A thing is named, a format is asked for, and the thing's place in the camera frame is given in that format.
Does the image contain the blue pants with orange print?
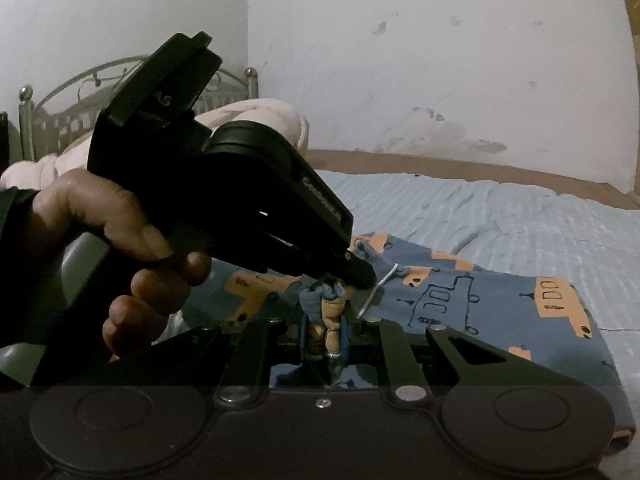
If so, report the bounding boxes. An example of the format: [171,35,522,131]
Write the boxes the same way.
[165,232,637,442]

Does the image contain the light blue striped quilt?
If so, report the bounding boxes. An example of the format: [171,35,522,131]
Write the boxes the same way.
[300,169,640,386]

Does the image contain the metal scrollwork headboard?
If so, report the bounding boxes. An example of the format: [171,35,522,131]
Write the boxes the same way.
[18,54,261,162]

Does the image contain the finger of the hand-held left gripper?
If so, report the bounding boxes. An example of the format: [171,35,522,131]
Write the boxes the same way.
[260,230,377,291]

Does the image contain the person's left hand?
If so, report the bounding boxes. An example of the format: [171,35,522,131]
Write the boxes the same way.
[32,167,214,359]

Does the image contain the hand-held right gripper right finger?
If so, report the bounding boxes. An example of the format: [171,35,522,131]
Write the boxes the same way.
[341,313,549,407]

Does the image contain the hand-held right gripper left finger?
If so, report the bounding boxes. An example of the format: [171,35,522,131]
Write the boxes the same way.
[150,317,307,407]

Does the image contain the wooden bed board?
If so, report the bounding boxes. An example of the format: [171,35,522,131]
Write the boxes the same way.
[304,148,640,211]

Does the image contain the cream rolled comforter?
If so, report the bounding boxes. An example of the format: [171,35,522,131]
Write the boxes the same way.
[0,98,312,192]

